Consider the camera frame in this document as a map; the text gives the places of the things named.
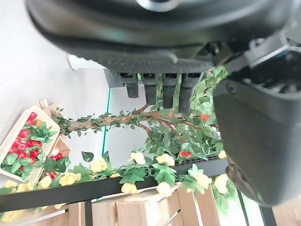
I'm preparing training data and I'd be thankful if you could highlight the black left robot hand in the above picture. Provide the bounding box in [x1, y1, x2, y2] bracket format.
[24, 0, 301, 208]

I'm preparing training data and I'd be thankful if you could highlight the pale wicker basket tray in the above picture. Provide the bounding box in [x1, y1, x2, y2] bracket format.
[0, 105, 61, 183]

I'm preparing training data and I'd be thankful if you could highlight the brown wicker basket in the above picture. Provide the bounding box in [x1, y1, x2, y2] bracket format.
[50, 137, 71, 161]

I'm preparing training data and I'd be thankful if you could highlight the glass panel with green edge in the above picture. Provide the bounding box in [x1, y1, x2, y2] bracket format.
[101, 87, 151, 163]

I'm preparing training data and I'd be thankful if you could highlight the artificial tree with green leaves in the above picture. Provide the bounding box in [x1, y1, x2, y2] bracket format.
[50, 65, 230, 165]

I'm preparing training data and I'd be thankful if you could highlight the yellow flower leaf garland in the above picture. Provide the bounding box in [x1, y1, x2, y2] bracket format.
[0, 150, 236, 222]

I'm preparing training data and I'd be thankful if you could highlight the light wooden crate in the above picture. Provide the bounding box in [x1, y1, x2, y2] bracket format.
[35, 182, 222, 226]

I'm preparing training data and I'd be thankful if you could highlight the pale wooden slat frame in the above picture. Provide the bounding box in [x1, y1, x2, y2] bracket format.
[39, 98, 60, 116]

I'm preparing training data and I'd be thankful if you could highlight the black metal shelf frame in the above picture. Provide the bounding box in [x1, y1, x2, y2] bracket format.
[0, 157, 278, 226]

